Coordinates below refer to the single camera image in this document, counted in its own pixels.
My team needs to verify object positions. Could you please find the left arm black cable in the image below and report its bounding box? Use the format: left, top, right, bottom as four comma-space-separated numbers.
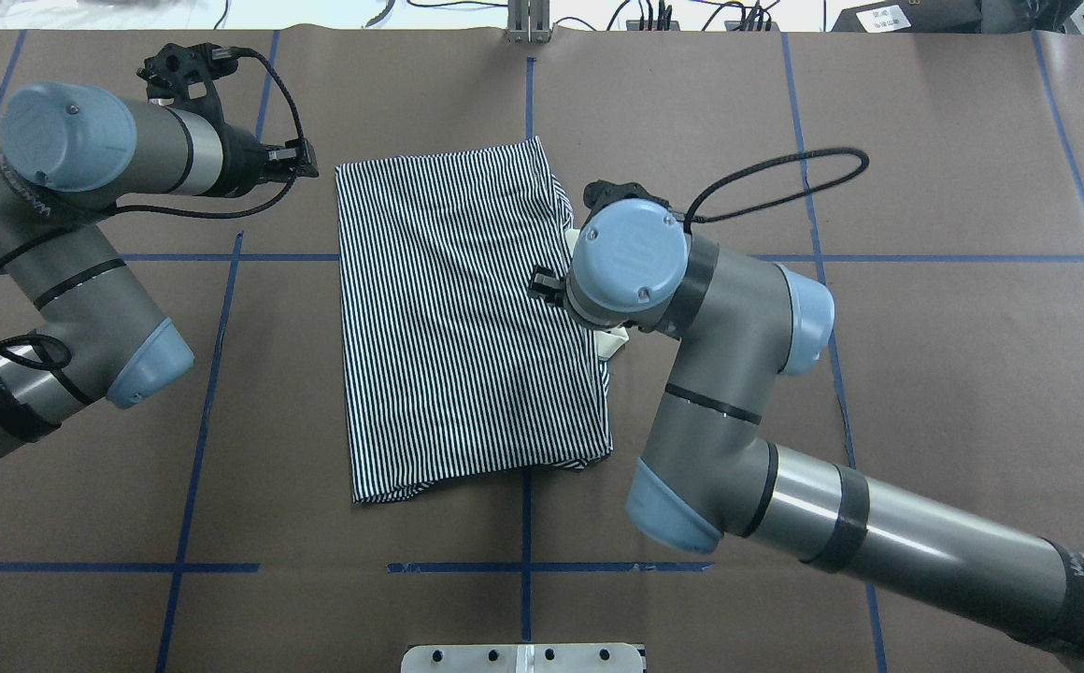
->
0, 47, 304, 407

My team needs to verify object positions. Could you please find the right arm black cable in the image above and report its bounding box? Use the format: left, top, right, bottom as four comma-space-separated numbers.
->
678, 146, 872, 225

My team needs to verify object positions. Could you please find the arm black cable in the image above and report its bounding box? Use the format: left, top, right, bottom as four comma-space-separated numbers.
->
0, 47, 304, 407
678, 146, 872, 225

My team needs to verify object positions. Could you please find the striped polo shirt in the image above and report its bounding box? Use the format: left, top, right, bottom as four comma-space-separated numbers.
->
335, 137, 614, 504

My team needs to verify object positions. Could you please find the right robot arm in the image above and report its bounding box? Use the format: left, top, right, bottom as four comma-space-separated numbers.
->
534, 197, 1084, 672

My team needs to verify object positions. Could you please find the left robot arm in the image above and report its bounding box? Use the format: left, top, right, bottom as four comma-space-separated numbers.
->
0, 81, 319, 460

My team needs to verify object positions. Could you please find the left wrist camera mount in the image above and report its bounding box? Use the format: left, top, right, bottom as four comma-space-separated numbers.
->
136, 43, 238, 126

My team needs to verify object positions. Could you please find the aluminium frame post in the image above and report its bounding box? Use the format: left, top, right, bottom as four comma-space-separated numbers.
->
505, 0, 553, 44

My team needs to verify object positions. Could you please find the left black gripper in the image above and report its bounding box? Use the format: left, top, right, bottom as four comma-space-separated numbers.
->
221, 126, 320, 197

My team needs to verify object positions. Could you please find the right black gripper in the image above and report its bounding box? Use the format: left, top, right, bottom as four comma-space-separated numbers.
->
526, 266, 567, 309

